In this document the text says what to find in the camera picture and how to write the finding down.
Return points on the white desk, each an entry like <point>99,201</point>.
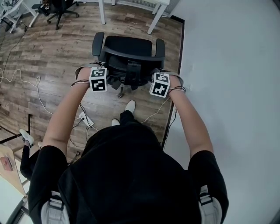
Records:
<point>156,15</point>

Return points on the white power strip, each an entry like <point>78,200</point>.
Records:
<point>85,118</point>

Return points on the person's white shoe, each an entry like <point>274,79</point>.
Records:
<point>130,106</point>
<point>115,122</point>

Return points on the person's black trouser leg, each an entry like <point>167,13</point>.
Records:
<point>128,118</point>

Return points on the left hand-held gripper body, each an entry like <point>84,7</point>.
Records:
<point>98,79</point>

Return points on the person's black shirt torso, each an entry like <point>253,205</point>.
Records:
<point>129,175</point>

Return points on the person's left forearm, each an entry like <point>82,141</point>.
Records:
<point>65,113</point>

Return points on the light wooden board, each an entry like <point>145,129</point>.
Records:
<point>12,175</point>

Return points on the black swivel chair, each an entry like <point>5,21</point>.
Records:
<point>58,8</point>

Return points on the person's right forearm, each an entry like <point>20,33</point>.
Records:
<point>190,122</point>

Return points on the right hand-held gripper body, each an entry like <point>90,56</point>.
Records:
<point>159,85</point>

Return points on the black office chair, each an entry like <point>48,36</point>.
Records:
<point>128,47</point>

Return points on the red flat box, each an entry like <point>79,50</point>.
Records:
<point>5,163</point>

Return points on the white side table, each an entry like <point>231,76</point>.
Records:
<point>15,13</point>

